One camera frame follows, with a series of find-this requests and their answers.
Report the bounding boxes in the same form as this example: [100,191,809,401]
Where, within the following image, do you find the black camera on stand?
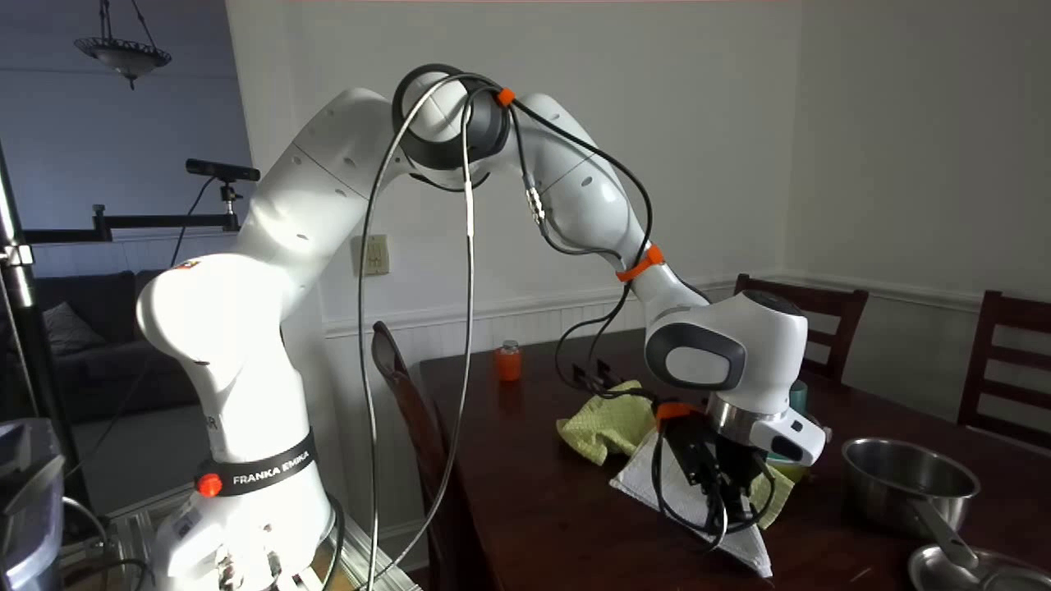
[183,158,260,183]

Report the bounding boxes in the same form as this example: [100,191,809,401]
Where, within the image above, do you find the small steel pot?
[842,438,982,568]

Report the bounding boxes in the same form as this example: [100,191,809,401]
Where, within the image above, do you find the orange juice bottle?
[497,343,522,385]

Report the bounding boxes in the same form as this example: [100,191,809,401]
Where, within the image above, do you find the right dark wooden chair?
[733,274,871,386]

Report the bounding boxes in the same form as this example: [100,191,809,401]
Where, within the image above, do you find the left dark wooden chair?
[957,288,1051,451]

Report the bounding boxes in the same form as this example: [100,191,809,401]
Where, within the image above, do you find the green cloth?
[556,381,794,529]

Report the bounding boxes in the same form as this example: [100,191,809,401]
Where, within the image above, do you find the dark wooden chair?
[957,288,1051,451]
[733,274,871,386]

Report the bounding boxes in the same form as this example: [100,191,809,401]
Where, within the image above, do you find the hanging ceiling lamp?
[77,0,172,87]

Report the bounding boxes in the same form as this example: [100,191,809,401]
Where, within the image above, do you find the white napkin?
[610,430,774,577]

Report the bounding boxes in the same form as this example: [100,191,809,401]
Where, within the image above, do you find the glass pan lid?
[906,546,1051,591]

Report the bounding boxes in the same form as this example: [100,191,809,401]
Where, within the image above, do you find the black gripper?
[659,412,774,514]

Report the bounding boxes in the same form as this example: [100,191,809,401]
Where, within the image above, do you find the near chair back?
[370,321,458,591]

